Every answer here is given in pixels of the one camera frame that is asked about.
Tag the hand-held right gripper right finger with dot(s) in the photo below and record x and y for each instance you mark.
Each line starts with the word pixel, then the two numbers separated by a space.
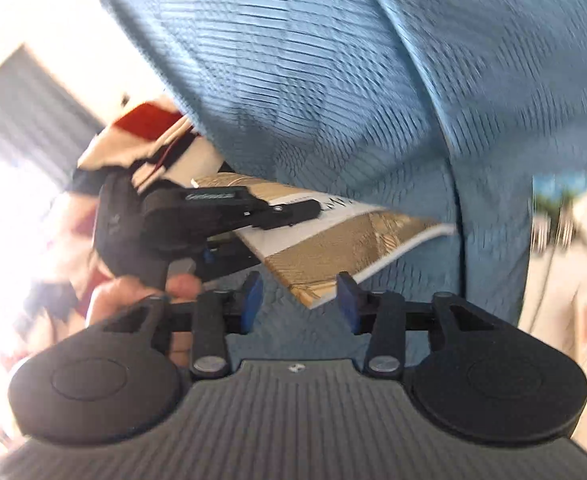
pixel 347 305

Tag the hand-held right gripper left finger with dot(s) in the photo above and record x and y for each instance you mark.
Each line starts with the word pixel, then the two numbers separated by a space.
pixel 251 305

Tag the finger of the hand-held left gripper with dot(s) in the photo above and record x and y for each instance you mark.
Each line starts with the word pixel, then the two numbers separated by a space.
pixel 288 212
pixel 223 260

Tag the gold old-painting cover book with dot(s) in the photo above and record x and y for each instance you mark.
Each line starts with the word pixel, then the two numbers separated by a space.
pixel 373 240

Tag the person's left hand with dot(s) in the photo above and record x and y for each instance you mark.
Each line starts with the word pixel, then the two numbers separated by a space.
pixel 183 286

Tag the red black white striped blanket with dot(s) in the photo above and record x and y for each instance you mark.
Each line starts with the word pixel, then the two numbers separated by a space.
pixel 143 120

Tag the blue textured chair cover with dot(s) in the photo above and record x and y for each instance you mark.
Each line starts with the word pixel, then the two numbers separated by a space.
pixel 323 85

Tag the grey curtain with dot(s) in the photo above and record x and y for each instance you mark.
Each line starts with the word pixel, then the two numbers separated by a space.
pixel 23 110

